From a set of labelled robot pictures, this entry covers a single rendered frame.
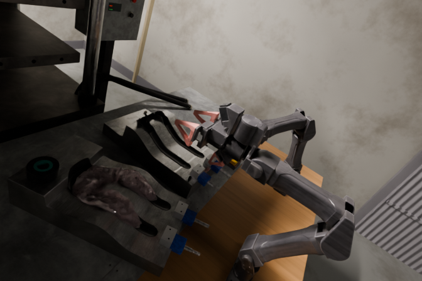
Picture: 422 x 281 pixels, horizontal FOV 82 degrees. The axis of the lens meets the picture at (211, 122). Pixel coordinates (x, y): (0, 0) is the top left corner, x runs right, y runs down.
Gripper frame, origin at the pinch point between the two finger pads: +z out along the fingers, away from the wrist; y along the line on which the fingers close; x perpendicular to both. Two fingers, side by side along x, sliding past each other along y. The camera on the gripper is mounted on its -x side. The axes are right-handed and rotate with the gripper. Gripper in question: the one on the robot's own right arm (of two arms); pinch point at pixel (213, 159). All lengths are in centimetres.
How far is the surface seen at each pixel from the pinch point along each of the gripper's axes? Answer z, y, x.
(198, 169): -0.2, 11.7, -1.1
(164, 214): 4.0, 32.6, 4.1
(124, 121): 26.7, 8.7, -36.2
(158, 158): 10.7, 16.5, -13.1
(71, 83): 58, 2, -74
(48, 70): 66, 5, -89
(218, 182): 6.2, -2.5, 11.2
